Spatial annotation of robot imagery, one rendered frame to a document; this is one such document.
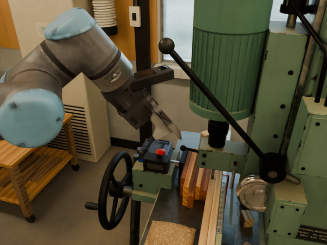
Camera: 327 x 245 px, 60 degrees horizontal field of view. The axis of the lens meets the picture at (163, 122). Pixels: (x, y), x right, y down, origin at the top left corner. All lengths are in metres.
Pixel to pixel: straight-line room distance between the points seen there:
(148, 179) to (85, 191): 1.41
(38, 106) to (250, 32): 0.45
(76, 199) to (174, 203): 1.45
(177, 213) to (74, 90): 1.59
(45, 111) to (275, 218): 0.57
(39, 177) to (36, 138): 1.77
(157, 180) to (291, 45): 0.56
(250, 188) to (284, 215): 0.10
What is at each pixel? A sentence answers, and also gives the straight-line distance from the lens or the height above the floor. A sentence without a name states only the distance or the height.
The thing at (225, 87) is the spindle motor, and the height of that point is 1.29.
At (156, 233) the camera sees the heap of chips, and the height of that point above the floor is 0.92.
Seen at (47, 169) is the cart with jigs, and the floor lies 0.20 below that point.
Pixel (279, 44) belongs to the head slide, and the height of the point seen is 1.40.
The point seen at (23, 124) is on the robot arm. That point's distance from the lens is 0.46.
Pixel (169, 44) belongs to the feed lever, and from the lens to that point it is 0.60.
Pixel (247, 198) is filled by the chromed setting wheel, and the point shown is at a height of 1.01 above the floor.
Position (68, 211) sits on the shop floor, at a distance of 2.21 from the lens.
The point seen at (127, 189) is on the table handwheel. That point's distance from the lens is 1.07.
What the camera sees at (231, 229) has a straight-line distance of 0.93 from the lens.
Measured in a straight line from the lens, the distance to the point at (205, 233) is 0.79.
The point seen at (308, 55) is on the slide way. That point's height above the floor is 1.38.
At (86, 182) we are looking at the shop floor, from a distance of 2.40.
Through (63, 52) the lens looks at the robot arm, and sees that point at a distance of 0.57.
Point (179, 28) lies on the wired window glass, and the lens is 2.18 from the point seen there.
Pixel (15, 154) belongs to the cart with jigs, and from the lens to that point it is 1.94.
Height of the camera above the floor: 1.56
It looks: 30 degrees down
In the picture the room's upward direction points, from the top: straight up
